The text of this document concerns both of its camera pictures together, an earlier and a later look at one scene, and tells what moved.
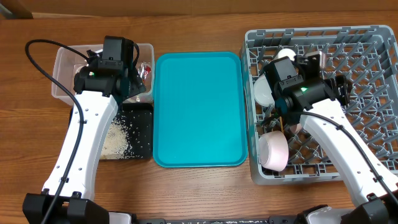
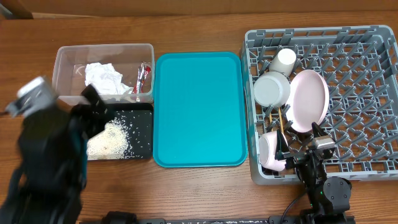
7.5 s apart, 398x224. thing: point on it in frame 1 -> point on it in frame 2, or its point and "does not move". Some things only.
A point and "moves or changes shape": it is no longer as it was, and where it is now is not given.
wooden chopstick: x=282 y=124 does not move
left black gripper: x=137 y=86 -> x=94 y=124
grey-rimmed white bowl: x=263 y=92 does not move
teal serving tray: x=199 y=110 does not move
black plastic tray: x=136 y=120 does not move
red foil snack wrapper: x=143 y=70 does not move
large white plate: x=322 y=57 moves or changes shape
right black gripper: x=342 y=93 -> x=295 y=158
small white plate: x=273 y=150 does not move
